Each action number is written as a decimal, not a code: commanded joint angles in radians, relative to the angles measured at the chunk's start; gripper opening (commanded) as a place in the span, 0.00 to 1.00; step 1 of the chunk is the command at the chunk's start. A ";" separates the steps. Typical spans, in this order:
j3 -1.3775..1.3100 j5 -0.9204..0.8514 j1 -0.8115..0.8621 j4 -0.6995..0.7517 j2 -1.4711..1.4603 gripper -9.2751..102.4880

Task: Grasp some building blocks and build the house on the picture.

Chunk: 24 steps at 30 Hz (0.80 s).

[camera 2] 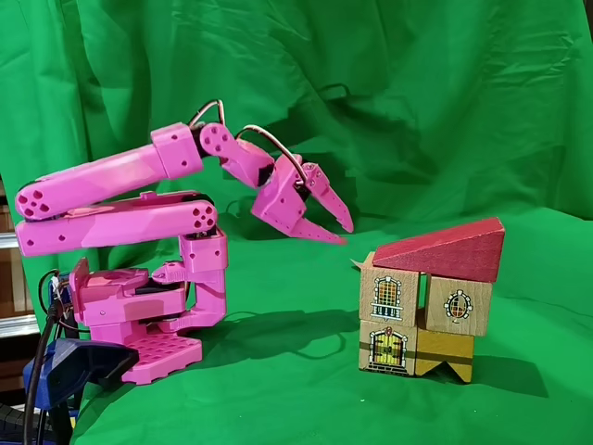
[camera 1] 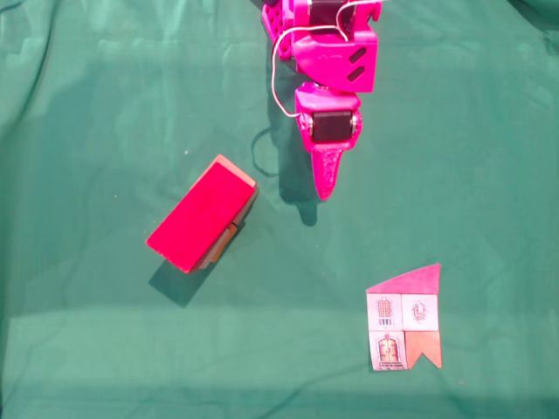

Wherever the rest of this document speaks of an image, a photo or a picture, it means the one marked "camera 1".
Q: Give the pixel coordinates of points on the red wedge roof block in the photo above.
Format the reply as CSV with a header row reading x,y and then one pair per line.
x,y
201,218

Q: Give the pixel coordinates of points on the paper house picture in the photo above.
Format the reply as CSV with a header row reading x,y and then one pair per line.
x,y
404,323

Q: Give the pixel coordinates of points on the wooden cube balcony window print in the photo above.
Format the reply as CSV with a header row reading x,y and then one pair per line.
x,y
244,174

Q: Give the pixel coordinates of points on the wooden cube round window print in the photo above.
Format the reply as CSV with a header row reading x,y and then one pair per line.
x,y
220,244

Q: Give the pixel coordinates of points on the green cloth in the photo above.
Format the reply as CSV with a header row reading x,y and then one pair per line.
x,y
87,131

